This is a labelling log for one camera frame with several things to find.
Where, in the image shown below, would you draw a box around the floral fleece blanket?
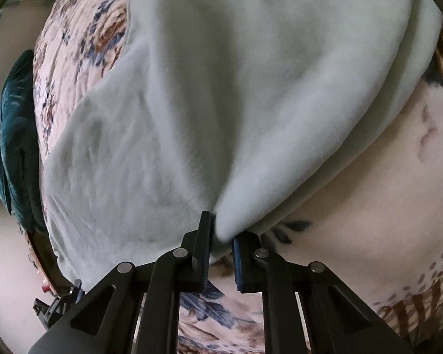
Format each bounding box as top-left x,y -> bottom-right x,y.
31,0 -> 443,354

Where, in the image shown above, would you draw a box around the dark teal velvet cushion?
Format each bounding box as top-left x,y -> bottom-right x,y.
0,50 -> 48,234

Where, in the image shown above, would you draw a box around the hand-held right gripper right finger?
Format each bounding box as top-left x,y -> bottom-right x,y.
233,230 -> 390,354

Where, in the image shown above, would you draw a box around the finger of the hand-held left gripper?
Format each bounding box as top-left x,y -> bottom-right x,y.
32,279 -> 85,329

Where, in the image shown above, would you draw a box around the light grey-green pants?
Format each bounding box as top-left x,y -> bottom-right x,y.
42,0 -> 443,289

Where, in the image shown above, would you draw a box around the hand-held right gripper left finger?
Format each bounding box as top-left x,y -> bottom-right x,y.
48,211 -> 212,354

